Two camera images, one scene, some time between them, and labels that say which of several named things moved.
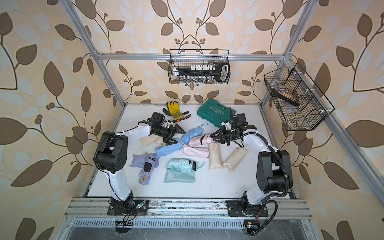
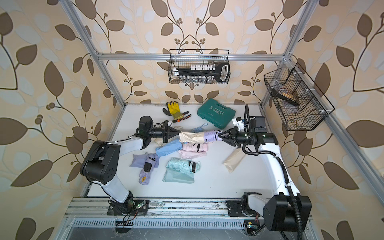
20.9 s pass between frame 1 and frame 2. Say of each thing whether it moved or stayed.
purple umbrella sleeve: stayed
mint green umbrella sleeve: stayed
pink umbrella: moved
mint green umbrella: stayed
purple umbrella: stayed
